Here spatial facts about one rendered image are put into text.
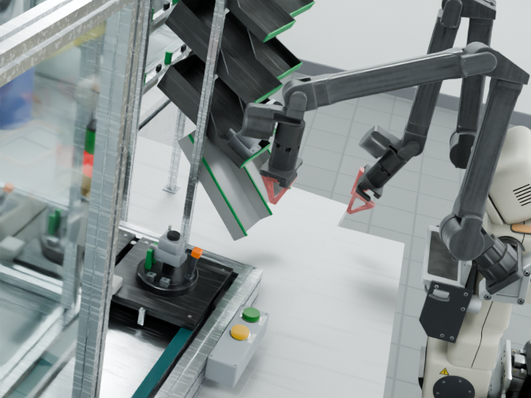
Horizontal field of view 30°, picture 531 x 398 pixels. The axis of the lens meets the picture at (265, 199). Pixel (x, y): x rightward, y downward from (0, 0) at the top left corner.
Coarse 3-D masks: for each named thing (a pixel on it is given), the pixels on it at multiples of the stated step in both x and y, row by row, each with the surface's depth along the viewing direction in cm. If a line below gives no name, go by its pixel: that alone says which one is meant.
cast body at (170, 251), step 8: (168, 232) 221; (176, 232) 221; (160, 240) 220; (168, 240) 220; (176, 240) 220; (152, 248) 224; (160, 248) 221; (168, 248) 220; (176, 248) 220; (184, 248) 223; (160, 256) 222; (168, 256) 221; (176, 256) 220; (184, 256) 223; (168, 264) 222; (176, 264) 221
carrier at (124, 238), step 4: (120, 232) 239; (124, 232) 239; (128, 232) 240; (120, 236) 238; (124, 236) 238; (128, 236) 238; (132, 236) 239; (120, 240) 236; (124, 240) 237; (128, 240) 237; (132, 240) 238; (120, 244) 235; (124, 244) 235; (128, 244) 236; (116, 248) 233; (120, 248) 234; (124, 248) 234; (128, 248) 237; (116, 252) 232; (120, 252) 233; (124, 252) 235; (116, 256) 231; (120, 256) 234; (116, 260) 232
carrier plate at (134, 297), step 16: (144, 240) 238; (128, 256) 232; (144, 256) 233; (128, 272) 226; (208, 272) 232; (224, 272) 233; (128, 288) 221; (208, 288) 226; (128, 304) 218; (144, 304) 218; (160, 304) 219; (176, 304) 220; (192, 304) 221; (208, 304) 222; (176, 320) 216; (192, 320) 216
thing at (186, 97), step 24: (168, 72) 230; (192, 72) 243; (168, 96) 233; (192, 96) 230; (216, 96) 242; (192, 120) 232; (216, 120) 237; (240, 120) 241; (216, 144) 232; (264, 144) 241
